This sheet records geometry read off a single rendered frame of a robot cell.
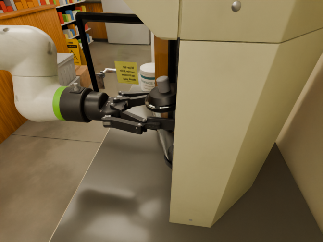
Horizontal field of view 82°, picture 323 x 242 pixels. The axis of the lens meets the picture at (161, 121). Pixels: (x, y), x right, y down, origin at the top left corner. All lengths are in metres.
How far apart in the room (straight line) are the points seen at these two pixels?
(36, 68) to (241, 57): 0.44
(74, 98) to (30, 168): 1.79
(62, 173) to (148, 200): 1.52
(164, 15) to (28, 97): 0.41
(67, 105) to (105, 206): 0.31
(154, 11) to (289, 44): 0.16
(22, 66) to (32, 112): 0.11
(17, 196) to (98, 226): 1.54
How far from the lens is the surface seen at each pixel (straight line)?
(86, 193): 0.66
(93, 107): 0.48
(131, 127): 0.42
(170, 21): 0.23
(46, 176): 2.09
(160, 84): 0.42
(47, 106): 0.53
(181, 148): 0.33
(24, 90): 0.55
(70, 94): 0.50
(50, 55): 0.55
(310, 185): 0.78
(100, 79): 0.68
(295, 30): 0.28
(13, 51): 0.53
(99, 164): 0.71
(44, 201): 1.93
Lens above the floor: 1.47
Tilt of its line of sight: 38 degrees down
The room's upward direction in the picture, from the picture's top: straight up
